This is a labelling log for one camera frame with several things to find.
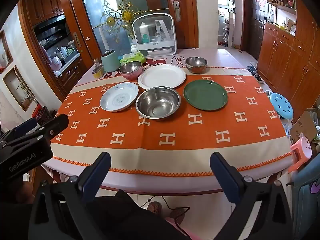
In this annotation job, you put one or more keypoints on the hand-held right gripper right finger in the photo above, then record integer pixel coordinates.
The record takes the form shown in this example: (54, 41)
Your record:
(220, 170)

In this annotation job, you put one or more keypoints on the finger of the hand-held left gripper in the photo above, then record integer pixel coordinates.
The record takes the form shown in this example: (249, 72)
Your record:
(56, 125)
(25, 126)

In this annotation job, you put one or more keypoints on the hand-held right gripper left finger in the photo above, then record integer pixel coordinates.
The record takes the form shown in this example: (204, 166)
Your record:
(98, 172)

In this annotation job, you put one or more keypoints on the green plate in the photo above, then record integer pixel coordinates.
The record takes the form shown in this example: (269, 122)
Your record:
(205, 95)

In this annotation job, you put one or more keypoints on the orange steel bowl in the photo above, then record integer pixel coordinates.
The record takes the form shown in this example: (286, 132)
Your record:
(196, 62)

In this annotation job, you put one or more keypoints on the red basket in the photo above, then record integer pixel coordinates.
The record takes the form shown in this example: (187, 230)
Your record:
(42, 115)

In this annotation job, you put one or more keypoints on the orange patterned tablecloth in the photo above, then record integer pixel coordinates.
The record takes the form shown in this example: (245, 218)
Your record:
(190, 135)

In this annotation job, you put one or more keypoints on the person's dark clothing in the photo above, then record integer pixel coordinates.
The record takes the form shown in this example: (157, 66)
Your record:
(125, 217)

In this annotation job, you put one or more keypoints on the pink white rice cooker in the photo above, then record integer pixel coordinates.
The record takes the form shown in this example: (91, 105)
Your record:
(56, 63)

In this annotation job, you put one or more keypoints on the glass jar with yellow contents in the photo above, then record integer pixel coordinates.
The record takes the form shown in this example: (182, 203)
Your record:
(98, 72)

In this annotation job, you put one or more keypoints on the blue patterned plate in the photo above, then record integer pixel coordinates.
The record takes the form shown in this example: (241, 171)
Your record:
(117, 97)

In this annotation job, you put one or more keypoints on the light green canister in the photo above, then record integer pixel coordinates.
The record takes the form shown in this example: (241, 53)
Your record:
(110, 62)

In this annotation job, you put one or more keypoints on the pink plastic stool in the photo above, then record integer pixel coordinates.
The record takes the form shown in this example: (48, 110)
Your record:
(302, 145)

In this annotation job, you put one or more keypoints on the blue plastic stool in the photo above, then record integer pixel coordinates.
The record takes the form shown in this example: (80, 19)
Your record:
(281, 106)

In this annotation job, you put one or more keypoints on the pale blue baby shoes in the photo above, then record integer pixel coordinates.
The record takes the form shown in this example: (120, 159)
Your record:
(268, 93)

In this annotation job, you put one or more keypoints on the large steel bowl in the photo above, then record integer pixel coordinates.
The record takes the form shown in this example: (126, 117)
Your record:
(157, 102)

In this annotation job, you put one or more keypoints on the teal printed fabric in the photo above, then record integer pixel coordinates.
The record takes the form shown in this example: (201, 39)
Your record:
(306, 205)

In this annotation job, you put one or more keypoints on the pink steel bowl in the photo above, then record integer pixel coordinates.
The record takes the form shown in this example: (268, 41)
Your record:
(130, 68)

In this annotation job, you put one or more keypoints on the cardboard box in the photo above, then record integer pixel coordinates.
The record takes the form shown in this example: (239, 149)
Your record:
(302, 125)

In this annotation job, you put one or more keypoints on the black white sneaker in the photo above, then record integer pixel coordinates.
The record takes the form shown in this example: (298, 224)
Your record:
(258, 78)

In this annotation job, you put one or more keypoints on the green tissue pack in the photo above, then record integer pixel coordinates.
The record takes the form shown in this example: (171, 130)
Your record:
(132, 58)

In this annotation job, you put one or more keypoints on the blue slipper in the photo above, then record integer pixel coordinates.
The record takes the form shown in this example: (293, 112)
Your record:
(251, 68)

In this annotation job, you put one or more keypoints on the white pill bottle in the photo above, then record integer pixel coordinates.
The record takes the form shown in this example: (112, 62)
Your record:
(134, 49)

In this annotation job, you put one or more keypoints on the white plate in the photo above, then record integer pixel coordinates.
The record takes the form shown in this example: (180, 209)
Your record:
(162, 77)

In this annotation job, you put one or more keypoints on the white bottle with teal label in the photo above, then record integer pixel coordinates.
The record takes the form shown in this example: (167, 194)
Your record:
(144, 33)

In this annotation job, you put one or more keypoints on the white sterilizer cabinet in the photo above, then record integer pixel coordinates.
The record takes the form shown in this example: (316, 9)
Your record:
(160, 50)

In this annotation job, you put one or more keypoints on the wooden storage cabinet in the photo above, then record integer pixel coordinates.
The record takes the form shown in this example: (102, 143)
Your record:
(282, 55)

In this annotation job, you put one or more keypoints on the clear bottle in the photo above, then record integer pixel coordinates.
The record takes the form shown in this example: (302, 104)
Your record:
(158, 32)

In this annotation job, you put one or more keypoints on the shoe rack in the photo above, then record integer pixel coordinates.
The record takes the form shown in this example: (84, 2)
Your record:
(228, 30)

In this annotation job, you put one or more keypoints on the dark brown entrance door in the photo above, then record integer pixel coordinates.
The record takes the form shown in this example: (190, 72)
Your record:
(253, 25)

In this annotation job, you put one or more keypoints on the wooden sliding glass door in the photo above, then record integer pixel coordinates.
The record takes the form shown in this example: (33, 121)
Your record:
(187, 17)

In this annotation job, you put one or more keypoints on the wooden wall picture frame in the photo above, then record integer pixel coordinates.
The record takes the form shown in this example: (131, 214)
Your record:
(18, 87)
(5, 52)

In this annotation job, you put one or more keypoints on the wooden kitchen wall cabinet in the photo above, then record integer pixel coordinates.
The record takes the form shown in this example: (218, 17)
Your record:
(43, 5)

